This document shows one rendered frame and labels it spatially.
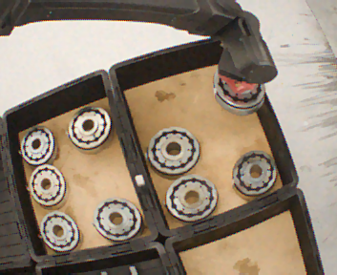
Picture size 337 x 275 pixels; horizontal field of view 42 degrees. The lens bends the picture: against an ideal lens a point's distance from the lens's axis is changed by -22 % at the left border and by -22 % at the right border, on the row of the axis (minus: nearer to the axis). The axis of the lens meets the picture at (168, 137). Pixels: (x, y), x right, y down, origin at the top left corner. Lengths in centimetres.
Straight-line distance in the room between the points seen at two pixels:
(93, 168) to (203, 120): 25
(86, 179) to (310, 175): 56
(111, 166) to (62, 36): 56
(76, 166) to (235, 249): 40
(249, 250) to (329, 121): 48
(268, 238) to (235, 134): 27
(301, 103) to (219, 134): 32
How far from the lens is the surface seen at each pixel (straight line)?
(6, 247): 117
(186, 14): 70
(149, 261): 106
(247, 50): 74
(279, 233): 108
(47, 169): 114
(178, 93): 120
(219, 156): 113
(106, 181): 113
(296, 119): 134
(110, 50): 146
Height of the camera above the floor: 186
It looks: 64 degrees down
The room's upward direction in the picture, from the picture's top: 10 degrees counter-clockwise
